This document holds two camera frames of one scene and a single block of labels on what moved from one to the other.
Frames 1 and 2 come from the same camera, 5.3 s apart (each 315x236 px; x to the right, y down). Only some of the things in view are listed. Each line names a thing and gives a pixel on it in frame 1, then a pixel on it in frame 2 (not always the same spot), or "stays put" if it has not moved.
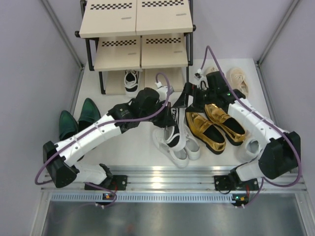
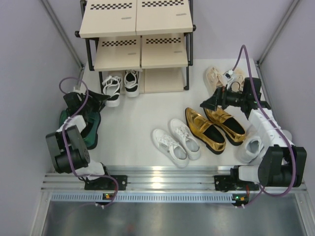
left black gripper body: (161, 120) -> (93, 104)
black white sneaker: (175, 136) -> (111, 87)
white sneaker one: (192, 146) stays put
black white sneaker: (131, 83) stays put
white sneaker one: (180, 159) stays put
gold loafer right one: (232, 129) stays put
